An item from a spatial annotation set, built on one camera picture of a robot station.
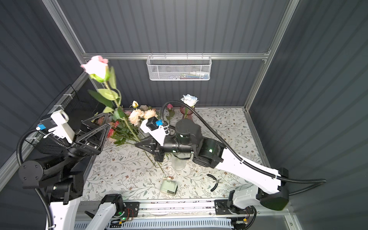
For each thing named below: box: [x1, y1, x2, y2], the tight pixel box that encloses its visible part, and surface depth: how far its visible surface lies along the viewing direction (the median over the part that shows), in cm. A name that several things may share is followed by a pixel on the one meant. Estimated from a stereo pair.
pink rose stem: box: [80, 55, 165, 175], surface depth 38 cm
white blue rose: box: [180, 93, 199, 108], surface depth 66 cm
